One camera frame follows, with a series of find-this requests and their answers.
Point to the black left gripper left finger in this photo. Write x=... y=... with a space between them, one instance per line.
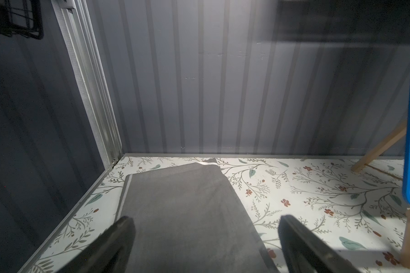
x=109 y=253

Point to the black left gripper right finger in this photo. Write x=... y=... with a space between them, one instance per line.
x=304 y=252

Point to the plain grey pillowcase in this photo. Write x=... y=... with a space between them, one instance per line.
x=189 y=219

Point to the black wire wall basket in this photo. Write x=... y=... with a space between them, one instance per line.
x=21 y=17

